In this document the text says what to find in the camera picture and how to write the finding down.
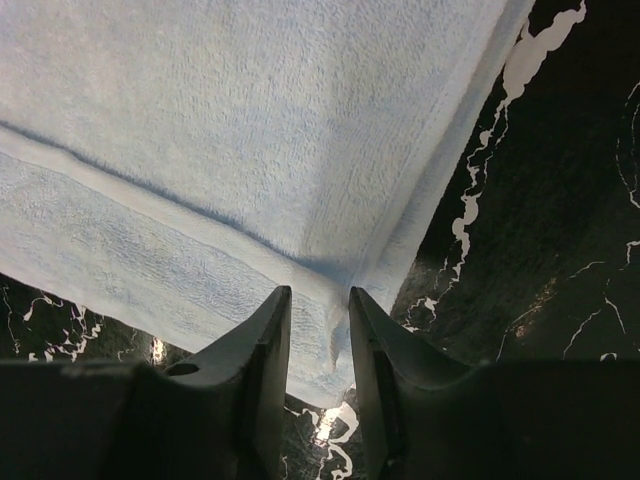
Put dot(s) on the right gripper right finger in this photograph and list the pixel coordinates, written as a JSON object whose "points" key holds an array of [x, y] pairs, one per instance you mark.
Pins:
{"points": [[424, 415]]}

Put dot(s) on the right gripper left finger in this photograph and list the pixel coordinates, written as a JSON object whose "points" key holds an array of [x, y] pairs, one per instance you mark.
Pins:
{"points": [[217, 414]]}

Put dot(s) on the light blue towel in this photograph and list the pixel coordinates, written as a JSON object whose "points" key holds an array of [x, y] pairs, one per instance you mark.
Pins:
{"points": [[169, 163]]}

